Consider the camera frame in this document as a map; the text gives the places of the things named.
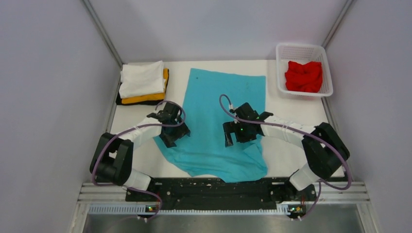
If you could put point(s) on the aluminium frame post left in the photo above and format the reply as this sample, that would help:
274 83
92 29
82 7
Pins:
102 31

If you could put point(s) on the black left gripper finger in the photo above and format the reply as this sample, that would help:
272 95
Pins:
183 130
169 138

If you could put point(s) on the white plastic laundry basket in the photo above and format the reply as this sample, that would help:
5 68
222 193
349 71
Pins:
302 53

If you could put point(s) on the turquoise t-shirt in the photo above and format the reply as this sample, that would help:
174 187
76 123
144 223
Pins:
203 152

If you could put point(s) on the yellow folded t-shirt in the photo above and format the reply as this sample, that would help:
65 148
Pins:
165 79

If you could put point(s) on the red t-shirt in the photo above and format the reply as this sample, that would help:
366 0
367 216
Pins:
304 77

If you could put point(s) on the aluminium frame post right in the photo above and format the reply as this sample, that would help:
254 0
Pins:
338 21

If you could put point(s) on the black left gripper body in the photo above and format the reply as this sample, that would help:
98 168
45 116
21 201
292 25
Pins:
178 119

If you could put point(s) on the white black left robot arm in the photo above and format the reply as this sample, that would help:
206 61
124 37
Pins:
112 160

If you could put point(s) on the aluminium rail right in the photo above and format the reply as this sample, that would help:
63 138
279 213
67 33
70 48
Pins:
356 194

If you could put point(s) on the aluminium frame post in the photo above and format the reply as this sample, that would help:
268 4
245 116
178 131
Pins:
338 21
102 31

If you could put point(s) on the aluminium rail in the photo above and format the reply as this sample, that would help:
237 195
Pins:
356 194
101 194

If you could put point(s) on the white cable duct strip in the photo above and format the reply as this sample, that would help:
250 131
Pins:
141 209

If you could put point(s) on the black folded t-shirt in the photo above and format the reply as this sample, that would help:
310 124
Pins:
151 99

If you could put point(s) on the white folded t-shirt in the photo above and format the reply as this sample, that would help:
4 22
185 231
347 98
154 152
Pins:
139 80

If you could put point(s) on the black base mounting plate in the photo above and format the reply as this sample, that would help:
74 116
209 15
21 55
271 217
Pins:
215 194

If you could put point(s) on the aluminium rail left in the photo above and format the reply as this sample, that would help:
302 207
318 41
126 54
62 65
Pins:
101 194

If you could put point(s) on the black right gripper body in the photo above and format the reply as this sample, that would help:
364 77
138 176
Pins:
243 134

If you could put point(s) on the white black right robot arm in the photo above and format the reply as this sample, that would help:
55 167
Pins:
323 149

